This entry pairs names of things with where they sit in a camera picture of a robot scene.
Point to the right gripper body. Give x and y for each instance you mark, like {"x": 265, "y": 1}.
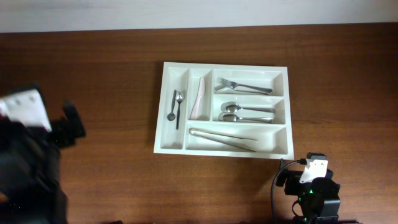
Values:
{"x": 292, "y": 186}

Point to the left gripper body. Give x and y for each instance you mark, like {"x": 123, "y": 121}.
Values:
{"x": 63, "y": 135}

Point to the steel kitchen tongs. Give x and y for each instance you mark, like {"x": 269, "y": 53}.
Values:
{"x": 226, "y": 139}

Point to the steel tablespoon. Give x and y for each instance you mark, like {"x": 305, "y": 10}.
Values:
{"x": 231, "y": 117}
{"x": 233, "y": 107}

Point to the white plastic cutlery tray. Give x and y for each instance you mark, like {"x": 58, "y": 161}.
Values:
{"x": 274, "y": 140}

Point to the teaspoon with textured handle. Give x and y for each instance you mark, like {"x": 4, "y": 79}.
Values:
{"x": 171, "y": 116}

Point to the steel fork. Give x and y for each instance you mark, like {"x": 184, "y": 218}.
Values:
{"x": 234, "y": 85}
{"x": 230, "y": 89}

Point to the pink plastic knife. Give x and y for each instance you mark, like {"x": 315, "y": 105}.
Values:
{"x": 200, "y": 94}

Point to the small teaspoon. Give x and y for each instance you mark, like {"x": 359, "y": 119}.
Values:
{"x": 179, "y": 100}

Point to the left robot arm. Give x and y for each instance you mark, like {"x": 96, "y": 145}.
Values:
{"x": 30, "y": 168}

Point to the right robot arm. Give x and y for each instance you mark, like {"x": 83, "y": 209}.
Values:
{"x": 320, "y": 205}

